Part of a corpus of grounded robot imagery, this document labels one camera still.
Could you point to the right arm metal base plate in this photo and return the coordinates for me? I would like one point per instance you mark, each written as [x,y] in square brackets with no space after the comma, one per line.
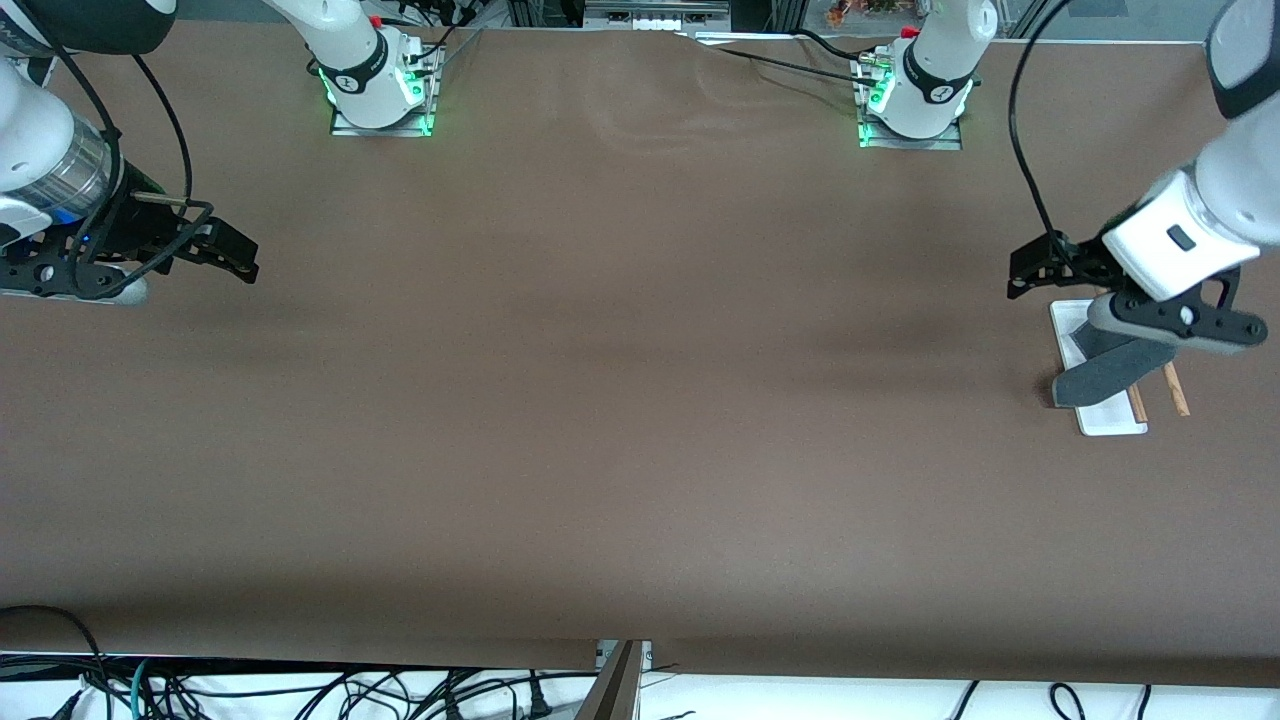
[385,130]

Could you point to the brown wooden beam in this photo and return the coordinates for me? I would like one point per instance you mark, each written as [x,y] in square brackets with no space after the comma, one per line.
[615,690]

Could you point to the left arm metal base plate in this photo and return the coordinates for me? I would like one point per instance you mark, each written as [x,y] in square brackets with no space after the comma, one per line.
[940,144]

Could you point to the aluminium frame post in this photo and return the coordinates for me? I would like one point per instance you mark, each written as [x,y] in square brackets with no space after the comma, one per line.
[520,10]

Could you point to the grey socket box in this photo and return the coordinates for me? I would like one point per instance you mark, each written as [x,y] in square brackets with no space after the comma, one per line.
[655,12]

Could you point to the brown table cover sheet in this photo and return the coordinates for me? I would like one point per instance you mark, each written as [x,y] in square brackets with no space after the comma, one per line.
[640,400]

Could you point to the white paper sheet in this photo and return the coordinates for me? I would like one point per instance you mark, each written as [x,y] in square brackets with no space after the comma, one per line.
[750,38]

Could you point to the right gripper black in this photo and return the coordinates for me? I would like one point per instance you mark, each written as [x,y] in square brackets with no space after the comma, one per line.
[135,228]

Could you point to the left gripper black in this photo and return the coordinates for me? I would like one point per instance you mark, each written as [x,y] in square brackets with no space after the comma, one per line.
[1087,260]

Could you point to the white rack base plate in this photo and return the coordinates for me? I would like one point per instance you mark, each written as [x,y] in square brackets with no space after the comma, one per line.
[1115,420]

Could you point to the grey towel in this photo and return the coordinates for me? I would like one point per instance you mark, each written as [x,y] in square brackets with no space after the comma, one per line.
[1100,385]

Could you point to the orange background objects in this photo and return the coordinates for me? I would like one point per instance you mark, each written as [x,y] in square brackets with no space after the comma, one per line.
[860,12]

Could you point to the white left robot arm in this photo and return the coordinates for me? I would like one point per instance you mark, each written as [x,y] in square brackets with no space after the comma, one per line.
[945,50]

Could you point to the small metal table bracket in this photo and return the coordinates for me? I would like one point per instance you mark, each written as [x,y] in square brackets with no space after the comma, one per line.
[646,655]

